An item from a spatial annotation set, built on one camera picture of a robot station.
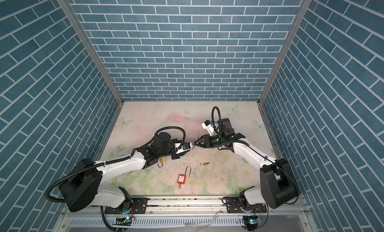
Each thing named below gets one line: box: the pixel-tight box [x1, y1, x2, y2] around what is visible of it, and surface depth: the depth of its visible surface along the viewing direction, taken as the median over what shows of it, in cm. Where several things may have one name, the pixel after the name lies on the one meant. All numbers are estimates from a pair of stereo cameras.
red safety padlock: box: [177, 165, 192, 189], surface depth 82 cm
